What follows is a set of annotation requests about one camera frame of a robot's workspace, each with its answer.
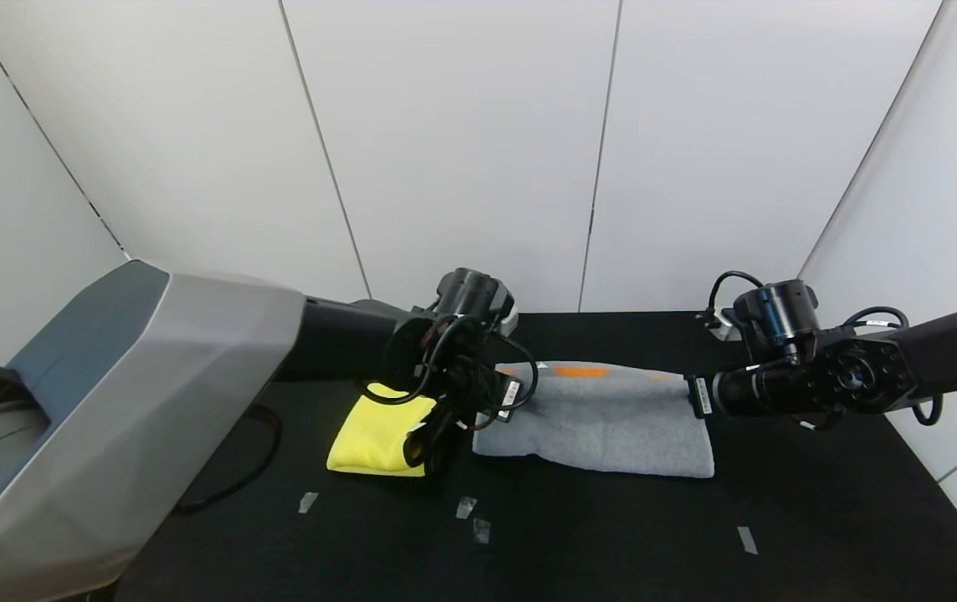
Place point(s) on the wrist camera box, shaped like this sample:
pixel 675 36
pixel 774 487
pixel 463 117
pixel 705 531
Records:
pixel 723 324
pixel 510 322

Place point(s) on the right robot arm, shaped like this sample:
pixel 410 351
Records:
pixel 930 359

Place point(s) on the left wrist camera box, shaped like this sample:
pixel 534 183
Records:
pixel 510 322

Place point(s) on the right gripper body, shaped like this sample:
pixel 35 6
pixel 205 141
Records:
pixel 702 395

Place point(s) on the yellow towel with black trim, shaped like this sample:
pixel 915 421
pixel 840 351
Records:
pixel 370 435

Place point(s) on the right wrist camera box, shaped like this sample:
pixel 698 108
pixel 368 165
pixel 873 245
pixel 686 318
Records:
pixel 723 324

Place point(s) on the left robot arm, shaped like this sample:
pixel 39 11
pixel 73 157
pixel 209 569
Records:
pixel 152 401

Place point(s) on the grey towel with orange marks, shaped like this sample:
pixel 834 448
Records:
pixel 604 435

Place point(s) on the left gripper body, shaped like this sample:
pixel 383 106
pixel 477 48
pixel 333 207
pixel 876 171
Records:
pixel 510 396

